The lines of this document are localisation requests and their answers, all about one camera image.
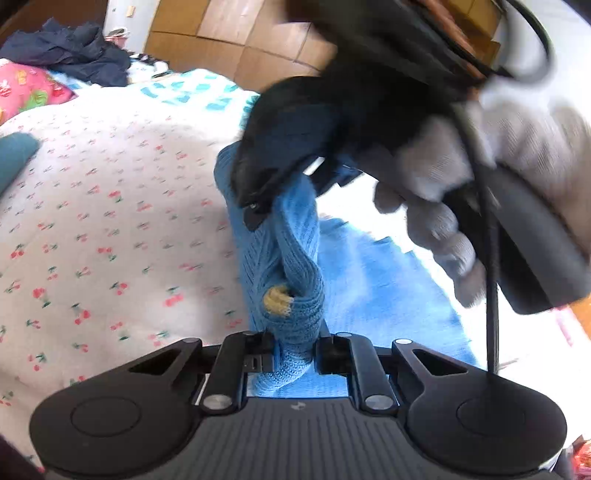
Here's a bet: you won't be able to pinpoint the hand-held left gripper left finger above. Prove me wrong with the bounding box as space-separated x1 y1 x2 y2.
127 331 278 413

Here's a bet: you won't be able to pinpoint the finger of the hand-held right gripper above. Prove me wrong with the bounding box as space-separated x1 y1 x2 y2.
302 154 362 195
241 185 283 232

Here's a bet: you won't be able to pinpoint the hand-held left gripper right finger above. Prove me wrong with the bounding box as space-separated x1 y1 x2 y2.
315 331 462 413

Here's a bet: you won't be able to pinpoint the blue knitted sweater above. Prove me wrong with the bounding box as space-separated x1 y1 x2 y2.
213 97 478 398

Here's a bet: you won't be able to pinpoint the dark navy clothes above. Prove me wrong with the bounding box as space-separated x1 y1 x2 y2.
0 21 132 88

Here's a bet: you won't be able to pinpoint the person's right hand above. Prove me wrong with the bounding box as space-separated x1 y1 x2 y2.
360 80 591 309

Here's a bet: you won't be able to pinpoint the blue white checked blanket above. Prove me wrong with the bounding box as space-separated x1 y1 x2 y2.
46 68 262 121

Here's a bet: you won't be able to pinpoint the white cherry print quilt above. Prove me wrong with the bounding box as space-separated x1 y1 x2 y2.
0 88 575 474

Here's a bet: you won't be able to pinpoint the wooden wardrobe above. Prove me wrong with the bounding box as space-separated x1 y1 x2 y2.
143 0 504 95

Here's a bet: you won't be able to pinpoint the black white patterned cloth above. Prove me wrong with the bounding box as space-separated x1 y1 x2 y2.
128 50 171 75

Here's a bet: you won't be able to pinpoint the teal cloth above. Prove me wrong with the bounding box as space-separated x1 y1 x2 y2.
0 132 41 195

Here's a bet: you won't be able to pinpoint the pink printed pillow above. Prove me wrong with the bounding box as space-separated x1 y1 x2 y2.
0 58 78 125

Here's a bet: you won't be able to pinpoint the brown headboard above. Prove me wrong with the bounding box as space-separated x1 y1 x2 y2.
0 0 108 47

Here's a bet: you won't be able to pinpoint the black cable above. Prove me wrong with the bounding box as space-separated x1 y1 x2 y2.
452 0 555 377

